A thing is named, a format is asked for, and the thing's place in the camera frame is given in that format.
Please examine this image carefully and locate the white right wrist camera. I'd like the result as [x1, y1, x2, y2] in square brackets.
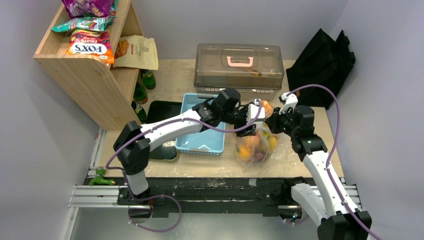
[278, 92, 298, 115]

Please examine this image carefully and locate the Fox's candy bag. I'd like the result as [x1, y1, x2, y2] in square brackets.
[66, 29, 115, 64]

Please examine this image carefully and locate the black table front rail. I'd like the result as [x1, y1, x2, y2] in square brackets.
[89, 177, 303, 220]

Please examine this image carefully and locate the smoky clear storage box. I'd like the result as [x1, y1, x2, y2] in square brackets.
[193, 43, 285, 100]

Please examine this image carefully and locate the green glass bottle red label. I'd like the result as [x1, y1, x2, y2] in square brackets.
[133, 81, 149, 105]

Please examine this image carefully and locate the pink box handle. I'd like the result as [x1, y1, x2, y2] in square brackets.
[226, 56, 255, 68]

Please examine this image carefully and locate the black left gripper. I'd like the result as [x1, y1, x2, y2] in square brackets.
[220, 103, 256, 137]

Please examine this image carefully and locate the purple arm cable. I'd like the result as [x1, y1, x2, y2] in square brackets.
[105, 98, 263, 233]
[280, 83, 385, 240]

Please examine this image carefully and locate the dark green tray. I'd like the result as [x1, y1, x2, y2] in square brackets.
[145, 100, 184, 162]

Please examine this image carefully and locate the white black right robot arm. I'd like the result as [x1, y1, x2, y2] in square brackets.
[265, 105, 372, 240]

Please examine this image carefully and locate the black fabric tote bag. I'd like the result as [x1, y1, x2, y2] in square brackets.
[286, 29, 356, 96]

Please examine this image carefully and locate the light blue plastic basket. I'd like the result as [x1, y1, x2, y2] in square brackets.
[175, 93, 225, 156]

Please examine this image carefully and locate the purple snack bag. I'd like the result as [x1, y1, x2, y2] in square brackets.
[62, 0, 115, 19]

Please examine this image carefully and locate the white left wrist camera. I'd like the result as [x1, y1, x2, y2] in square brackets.
[246, 98, 266, 124]

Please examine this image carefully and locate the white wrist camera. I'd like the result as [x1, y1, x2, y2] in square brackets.
[246, 98, 266, 124]
[278, 92, 298, 115]

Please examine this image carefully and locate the wooden shelf unit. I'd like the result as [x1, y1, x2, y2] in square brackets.
[32, 0, 145, 131]

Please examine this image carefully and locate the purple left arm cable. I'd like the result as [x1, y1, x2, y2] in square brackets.
[105, 98, 263, 233]

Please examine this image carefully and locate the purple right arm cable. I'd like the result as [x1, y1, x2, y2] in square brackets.
[280, 83, 385, 240]

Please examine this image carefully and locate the teal snack bag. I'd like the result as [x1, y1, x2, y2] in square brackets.
[51, 16, 116, 33]

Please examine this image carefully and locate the clear plastic grocery bag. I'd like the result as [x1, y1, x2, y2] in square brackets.
[235, 122, 279, 168]

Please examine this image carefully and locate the aluminium frame rail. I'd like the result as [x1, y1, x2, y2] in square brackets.
[61, 127, 362, 240]

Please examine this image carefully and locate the beige cassava chips bag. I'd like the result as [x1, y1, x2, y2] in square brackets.
[113, 35, 159, 71]

